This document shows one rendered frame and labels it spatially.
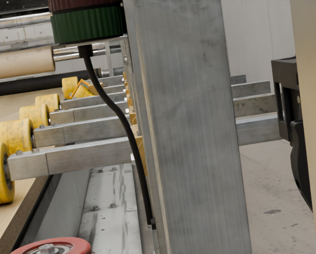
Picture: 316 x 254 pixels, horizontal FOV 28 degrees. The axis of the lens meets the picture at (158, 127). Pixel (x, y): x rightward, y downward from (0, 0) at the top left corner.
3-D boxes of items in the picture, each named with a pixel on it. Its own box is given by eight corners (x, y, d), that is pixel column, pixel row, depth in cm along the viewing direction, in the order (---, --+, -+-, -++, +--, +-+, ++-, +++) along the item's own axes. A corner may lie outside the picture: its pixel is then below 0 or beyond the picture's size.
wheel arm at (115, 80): (204, 71, 234) (203, 61, 234) (205, 71, 231) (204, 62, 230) (70, 90, 232) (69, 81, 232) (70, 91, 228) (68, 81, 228)
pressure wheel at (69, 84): (77, 83, 225) (80, 102, 229) (76, 72, 231) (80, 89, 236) (60, 86, 224) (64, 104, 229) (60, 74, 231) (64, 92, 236)
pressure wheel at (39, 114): (46, 95, 132) (45, 119, 126) (53, 124, 137) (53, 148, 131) (17, 100, 132) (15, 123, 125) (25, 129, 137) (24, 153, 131)
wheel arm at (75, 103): (244, 85, 160) (242, 71, 159) (247, 86, 156) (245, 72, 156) (49, 114, 158) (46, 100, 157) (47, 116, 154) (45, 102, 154)
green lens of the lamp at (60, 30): (126, 34, 55) (123, 8, 54) (127, 33, 49) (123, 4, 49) (58, 43, 55) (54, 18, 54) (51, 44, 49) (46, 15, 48)
